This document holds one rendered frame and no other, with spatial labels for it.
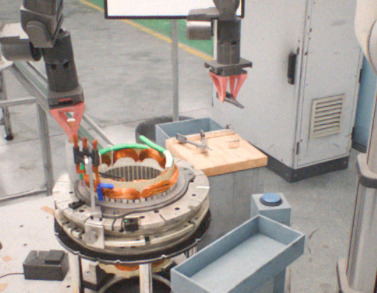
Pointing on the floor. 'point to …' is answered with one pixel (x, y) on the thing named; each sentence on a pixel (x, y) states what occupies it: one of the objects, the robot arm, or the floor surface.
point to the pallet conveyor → (28, 80)
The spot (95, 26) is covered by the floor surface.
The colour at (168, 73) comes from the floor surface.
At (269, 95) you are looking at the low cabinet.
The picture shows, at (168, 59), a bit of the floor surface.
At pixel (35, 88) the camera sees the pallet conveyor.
